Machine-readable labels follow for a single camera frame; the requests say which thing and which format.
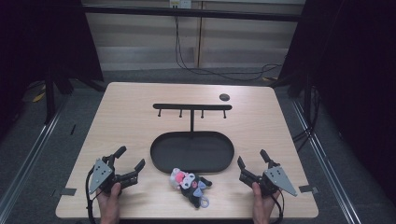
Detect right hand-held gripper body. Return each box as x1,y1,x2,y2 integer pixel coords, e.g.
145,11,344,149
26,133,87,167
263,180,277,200
238,160,298,198

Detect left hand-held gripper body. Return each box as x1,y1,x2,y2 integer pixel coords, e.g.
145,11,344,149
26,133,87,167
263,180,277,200
88,154,139,196

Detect black hook rack with tray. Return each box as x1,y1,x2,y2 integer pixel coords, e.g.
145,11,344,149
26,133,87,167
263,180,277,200
149,103,235,175

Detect black plush toy keychain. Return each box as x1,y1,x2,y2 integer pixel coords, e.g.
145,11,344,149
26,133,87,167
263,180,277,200
169,167,213,209

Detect person's right hand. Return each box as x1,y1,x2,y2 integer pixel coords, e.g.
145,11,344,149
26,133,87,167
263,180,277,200
251,181,281,224

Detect person's left hand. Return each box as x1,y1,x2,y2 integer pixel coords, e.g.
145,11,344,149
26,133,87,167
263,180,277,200
95,182,122,224

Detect grey tape strip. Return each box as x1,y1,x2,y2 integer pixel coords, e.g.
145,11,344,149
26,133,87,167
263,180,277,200
59,187,78,197
298,184,319,194

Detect black metal stand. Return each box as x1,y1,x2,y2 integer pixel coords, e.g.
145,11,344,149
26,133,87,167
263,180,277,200
43,66,76,125

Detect yellow floor tape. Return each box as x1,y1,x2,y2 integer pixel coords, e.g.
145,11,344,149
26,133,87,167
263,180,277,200
32,85,47,104

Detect black curtain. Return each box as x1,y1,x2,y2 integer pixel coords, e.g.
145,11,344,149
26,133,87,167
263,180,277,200
0,0,105,138
278,0,396,197

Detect black horizontal bar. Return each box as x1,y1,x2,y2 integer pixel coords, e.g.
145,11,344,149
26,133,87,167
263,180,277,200
81,5,303,22

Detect left hand-held gripper cable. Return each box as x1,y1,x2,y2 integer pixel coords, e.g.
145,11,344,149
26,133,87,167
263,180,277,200
85,167,105,224

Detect hand-held gripper cable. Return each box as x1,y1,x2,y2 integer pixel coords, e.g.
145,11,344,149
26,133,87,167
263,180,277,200
85,167,105,224
270,189,285,224

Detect right hand-held gripper cable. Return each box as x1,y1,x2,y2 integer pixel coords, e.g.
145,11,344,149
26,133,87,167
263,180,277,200
270,189,285,224

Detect black floor cables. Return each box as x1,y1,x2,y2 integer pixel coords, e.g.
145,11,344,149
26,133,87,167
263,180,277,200
292,87,321,153

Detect metal floor rail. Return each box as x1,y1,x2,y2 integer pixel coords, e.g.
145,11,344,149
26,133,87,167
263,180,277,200
290,99,362,224
0,102,64,216

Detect black wall cable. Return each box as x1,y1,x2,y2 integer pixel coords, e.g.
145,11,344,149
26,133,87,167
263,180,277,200
174,14,284,82

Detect white wall socket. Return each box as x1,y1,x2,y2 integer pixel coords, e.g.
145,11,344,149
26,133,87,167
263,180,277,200
168,0,192,9

